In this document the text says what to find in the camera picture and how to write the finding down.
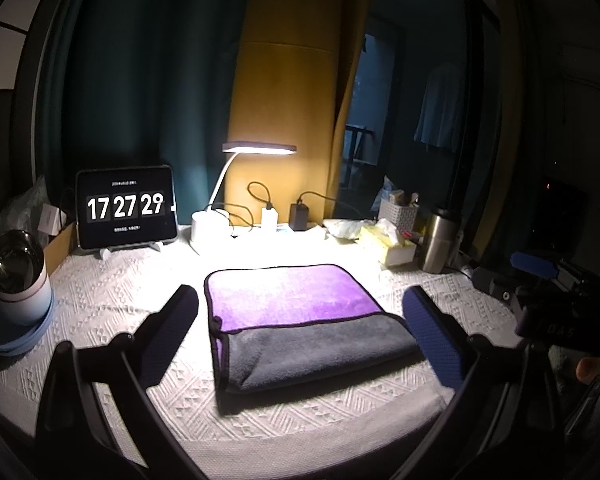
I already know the small white box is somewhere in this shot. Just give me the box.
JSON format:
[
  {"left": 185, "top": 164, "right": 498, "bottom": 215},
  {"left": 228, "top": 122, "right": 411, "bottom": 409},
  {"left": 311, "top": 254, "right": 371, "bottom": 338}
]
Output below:
[{"left": 38, "top": 204, "right": 67, "bottom": 236}]

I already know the white desk lamp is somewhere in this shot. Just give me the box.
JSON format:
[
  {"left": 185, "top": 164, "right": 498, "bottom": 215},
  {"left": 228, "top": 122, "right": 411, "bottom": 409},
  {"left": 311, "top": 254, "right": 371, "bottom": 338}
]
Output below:
[{"left": 188, "top": 140, "right": 297, "bottom": 255}]

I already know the black adapter cable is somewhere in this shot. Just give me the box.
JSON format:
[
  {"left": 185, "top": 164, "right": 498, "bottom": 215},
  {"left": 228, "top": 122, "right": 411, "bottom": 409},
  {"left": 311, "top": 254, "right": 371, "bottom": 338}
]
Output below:
[{"left": 296, "top": 190, "right": 382, "bottom": 219}]

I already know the white usb charger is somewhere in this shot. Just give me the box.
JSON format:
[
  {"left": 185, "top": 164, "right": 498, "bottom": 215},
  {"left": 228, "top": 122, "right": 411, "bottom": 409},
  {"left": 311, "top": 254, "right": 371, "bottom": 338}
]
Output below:
[{"left": 260, "top": 202, "right": 278, "bottom": 233}]

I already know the wet wipes packet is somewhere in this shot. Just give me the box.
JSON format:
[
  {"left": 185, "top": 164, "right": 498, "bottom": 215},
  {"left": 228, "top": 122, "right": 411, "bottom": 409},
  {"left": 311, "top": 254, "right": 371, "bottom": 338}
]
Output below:
[{"left": 323, "top": 219, "right": 375, "bottom": 240}]

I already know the cardboard box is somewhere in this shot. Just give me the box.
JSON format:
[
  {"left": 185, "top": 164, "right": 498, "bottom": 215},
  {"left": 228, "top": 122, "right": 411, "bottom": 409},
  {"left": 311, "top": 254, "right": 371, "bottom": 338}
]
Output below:
[{"left": 44, "top": 222, "right": 78, "bottom": 275}]

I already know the white tablet stand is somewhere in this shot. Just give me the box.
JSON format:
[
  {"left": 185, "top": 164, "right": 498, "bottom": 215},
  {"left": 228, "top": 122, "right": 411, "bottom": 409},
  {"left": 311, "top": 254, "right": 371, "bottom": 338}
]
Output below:
[{"left": 96, "top": 240, "right": 164, "bottom": 261}]

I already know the black charger cable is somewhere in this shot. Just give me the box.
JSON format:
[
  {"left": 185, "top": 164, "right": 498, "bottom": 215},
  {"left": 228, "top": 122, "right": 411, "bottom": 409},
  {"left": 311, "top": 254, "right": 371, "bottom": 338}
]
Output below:
[{"left": 212, "top": 180, "right": 274, "bottom": 231}]

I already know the black power adapter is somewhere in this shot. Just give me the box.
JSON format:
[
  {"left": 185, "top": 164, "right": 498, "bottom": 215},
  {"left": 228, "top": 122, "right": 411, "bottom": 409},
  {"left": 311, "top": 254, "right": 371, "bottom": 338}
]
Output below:
[{"left": 288, "top": 202, "right": 309, "bottom": 232}]

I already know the dark green curtain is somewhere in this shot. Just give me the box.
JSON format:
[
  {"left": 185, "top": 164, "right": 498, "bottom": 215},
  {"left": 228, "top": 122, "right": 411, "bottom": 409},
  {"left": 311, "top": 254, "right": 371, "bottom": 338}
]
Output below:
[{"left": 35, "top": 0, "right": 248, "bottom": 223}]

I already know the yellow tissue box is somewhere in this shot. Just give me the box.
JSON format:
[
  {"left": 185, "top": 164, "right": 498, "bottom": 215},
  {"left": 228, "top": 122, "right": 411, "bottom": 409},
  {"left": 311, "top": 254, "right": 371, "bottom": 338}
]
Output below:
[{"left": 356, "top": 219, "right": 416, "bottom": 268}]

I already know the stainless steel thermos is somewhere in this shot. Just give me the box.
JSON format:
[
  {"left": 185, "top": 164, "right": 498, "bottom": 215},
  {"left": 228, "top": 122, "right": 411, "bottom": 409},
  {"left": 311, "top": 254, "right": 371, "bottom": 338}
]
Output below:
[{"left": 418, "top": 209, "right": 456, "bottom": 274}]

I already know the white woven basket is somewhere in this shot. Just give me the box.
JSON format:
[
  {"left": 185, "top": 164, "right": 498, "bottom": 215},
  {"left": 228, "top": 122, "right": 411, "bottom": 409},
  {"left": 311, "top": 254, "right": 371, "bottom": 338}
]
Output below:
[{"left": 378, "top": 190, "right": 419, "bottom": 233}]

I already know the black tablet clock display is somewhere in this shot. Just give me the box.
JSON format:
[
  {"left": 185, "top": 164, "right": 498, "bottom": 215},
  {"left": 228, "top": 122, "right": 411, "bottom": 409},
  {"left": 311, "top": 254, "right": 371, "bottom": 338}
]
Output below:
[{"left": 76, "top": 165, "right": 178, "bottom": 252}]

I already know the grey purple towel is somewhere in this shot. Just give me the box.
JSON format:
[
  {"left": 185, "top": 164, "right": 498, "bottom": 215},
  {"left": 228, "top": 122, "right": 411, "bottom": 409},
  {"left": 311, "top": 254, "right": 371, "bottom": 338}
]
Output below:
[{"left": 204, "top": 263, "right": 418, "bottom": 394}]

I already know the white textured tablecloth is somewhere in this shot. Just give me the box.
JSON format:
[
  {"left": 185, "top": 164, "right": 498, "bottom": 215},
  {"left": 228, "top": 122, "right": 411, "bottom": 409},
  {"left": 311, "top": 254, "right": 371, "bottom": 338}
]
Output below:
[{"left": 0, "top": 232, "right": 517, "bottom": 479}]

